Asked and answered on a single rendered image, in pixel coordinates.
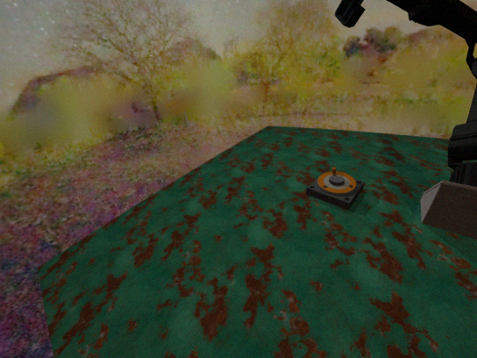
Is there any orange round plate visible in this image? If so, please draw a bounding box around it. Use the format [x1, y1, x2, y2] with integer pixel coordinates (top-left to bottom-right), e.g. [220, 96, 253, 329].
[317, 168, 356, 195]

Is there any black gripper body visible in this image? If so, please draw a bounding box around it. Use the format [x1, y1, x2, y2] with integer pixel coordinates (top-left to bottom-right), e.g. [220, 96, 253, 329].
[334, 0, 365, 28]

